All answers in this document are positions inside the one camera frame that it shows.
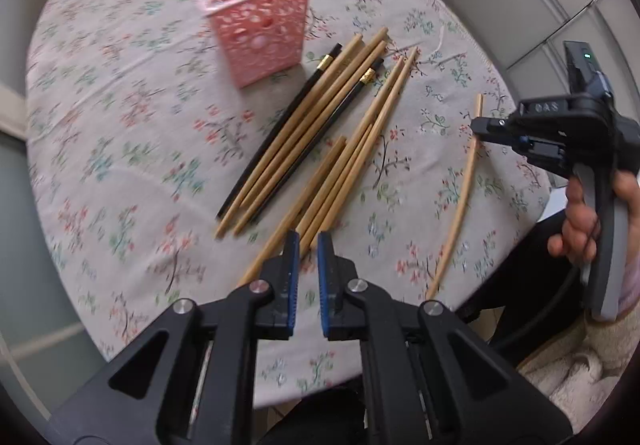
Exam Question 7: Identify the floral tablecloth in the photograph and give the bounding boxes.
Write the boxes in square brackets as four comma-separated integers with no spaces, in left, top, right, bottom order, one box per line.
[24,0,554,408]

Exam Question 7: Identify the wooden chopstick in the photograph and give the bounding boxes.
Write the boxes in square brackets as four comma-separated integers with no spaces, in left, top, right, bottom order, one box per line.
[296,57,406,239]
[240,27,388,209]
[425,93,484,300]
[236,136,346,287]
[233,39,386,236]
[312,46,419,248]
[300,125,372,257]
[214,33,365,241]

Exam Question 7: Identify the pink perforated utensil holder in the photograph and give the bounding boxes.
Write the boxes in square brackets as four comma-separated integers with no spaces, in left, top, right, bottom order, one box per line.
[195,0,309,88]

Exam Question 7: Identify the person's right hand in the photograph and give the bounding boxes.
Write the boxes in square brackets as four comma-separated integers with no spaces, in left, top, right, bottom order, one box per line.
[546,167,640,271]

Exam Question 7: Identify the black chopstick gold band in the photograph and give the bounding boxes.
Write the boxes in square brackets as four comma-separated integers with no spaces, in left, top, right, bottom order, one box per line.
[216,43,343,220]
[248,57,384,224]

